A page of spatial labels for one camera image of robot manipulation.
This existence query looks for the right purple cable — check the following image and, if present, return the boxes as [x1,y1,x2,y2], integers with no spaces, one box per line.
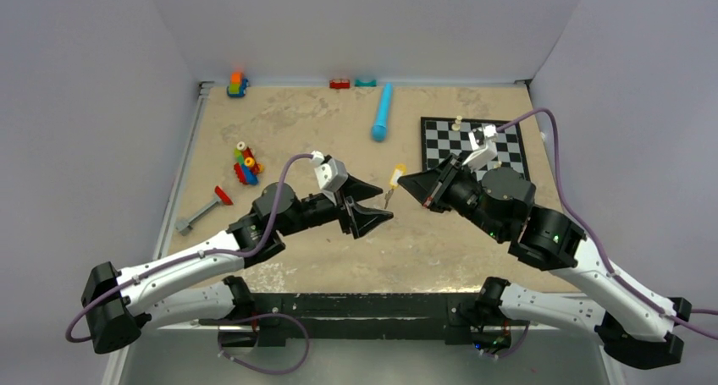
[477,107,718,361]

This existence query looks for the teal toy piece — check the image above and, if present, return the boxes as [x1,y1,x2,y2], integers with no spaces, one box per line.
[354,78,378,87]

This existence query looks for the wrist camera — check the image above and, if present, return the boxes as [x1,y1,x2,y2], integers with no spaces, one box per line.
[462,124,498,173]
[310,151,348,193]

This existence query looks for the blue cylinder tube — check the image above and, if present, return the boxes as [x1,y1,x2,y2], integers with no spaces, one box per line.
[371,83,393,142]

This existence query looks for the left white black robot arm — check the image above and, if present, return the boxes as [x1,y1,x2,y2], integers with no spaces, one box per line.
[80,174,394,355]

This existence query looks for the colourful toy car blocks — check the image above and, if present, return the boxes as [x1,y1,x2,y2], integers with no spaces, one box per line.
[226,71,249,98]

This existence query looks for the yellow key tag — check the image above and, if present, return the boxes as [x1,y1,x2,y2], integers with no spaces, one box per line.
[389,163,406,190]

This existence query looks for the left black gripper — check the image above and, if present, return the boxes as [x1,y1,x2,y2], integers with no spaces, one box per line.
[277,172,392,238]

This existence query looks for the black white chessboard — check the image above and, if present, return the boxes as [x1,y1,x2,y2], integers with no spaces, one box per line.
[420,117,530,180]

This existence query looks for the white chess piece top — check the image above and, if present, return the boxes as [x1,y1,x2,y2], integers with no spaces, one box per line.
[451,116,462,132]

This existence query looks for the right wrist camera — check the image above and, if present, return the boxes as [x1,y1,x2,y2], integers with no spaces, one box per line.
[462,124,498,173]

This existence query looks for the aluminium frame rail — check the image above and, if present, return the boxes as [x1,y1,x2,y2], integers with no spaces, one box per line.
[101,82,217,385]

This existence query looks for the colourful block stack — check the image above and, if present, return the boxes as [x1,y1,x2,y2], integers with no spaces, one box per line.
[234,141,264,185]

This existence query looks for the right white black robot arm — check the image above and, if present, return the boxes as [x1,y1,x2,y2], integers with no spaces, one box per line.
[398,157,692,370]

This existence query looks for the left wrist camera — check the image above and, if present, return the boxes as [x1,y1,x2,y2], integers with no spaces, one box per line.
[310,151,348,193]

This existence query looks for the red toy block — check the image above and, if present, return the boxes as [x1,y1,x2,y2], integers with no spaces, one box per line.
[329,78,351,90]

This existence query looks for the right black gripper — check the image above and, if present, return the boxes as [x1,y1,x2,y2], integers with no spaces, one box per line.
[397,152,506,241]

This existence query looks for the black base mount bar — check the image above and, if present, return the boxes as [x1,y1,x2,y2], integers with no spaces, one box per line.
[200,293,525,348]

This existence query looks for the grey bar with red end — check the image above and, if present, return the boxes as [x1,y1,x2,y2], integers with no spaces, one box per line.
[174,185,234,235]

